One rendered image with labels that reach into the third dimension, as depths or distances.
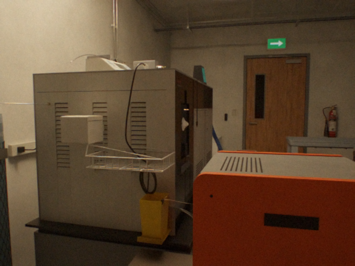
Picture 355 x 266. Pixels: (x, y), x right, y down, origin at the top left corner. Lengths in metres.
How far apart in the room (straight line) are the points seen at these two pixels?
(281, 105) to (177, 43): 2.13
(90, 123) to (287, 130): 4.33
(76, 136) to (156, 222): 0.45
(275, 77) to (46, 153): 4.28
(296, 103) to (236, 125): 1.05
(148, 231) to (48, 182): 0.58
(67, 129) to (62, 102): 0.24
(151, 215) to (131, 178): 0.21
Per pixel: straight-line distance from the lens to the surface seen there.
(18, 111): 2.09
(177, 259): 1.17
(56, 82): 1.42
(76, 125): 1.16
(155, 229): 1.16
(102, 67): 1.44
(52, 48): 2.39
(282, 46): 5.19
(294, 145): 3.95
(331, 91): 5.28
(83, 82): 1.34
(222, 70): 5.18
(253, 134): 5.15
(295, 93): 5.19
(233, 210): 0.66
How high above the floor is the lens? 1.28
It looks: 5 degrees down
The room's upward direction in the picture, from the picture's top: straight up
